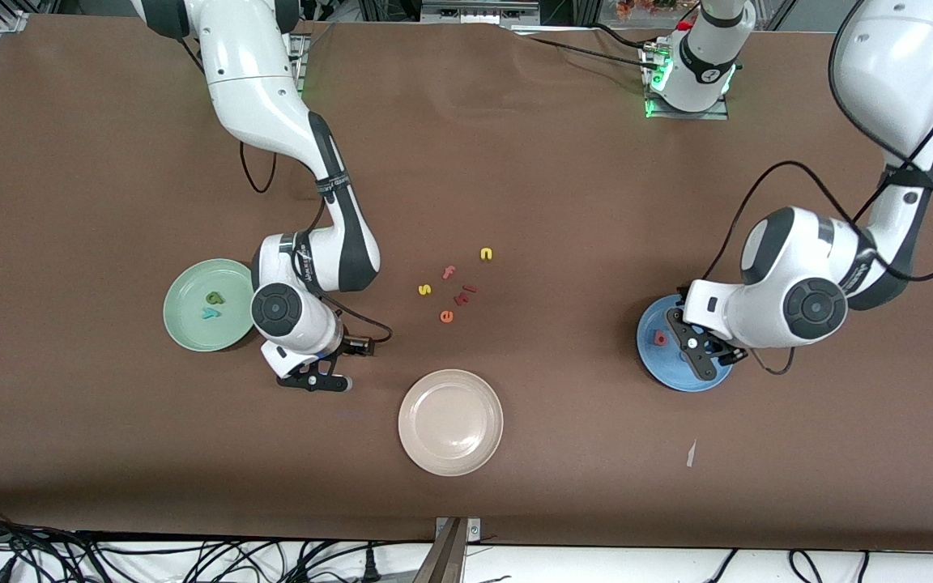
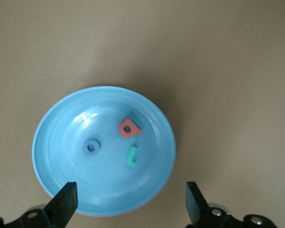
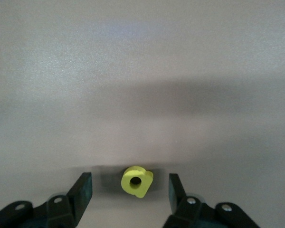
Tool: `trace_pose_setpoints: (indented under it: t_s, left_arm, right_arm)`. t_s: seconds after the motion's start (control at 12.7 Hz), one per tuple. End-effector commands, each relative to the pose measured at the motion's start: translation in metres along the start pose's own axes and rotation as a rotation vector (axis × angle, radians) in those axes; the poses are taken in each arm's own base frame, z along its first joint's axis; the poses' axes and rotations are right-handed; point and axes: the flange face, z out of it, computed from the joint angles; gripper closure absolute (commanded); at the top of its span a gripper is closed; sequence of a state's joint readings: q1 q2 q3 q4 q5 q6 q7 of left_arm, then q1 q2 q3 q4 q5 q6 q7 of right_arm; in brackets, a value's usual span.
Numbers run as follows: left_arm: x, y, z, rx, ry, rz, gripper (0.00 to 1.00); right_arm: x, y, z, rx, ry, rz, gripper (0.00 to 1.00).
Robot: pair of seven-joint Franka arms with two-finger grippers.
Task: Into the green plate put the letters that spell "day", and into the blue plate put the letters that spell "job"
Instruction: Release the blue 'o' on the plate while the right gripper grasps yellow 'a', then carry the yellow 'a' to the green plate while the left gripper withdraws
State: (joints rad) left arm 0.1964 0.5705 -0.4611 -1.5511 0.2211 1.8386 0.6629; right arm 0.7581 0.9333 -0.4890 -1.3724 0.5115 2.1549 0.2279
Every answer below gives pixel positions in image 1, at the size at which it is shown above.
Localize blue plate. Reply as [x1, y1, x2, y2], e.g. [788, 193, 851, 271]
[637, 294, 736, 394]

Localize light green plate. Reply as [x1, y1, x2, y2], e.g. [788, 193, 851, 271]
[163, 258, 262, 353]

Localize beige plate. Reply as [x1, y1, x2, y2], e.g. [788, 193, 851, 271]
[398, 369, 505, 477]

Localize brown table cover sheet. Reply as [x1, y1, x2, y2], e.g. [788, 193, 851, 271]
[0, 15, 933, 553]

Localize orange artificial flowers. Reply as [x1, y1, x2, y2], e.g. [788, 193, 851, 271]
[616, 0, 694, 19]

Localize grey power strip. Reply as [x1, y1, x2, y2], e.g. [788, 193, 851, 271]
[422, 0, 540, 25]

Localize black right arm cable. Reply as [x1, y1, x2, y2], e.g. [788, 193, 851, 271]
[239, 142, 278, 195]

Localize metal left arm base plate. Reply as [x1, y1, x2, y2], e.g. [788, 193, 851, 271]
[642, 45, 731, 121]

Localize aluminium profile with bracket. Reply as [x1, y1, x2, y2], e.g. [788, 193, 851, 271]
[411, 517, 484, 583]

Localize black cable on table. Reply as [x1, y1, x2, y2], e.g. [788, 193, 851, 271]
[515, 23, 666, 72]

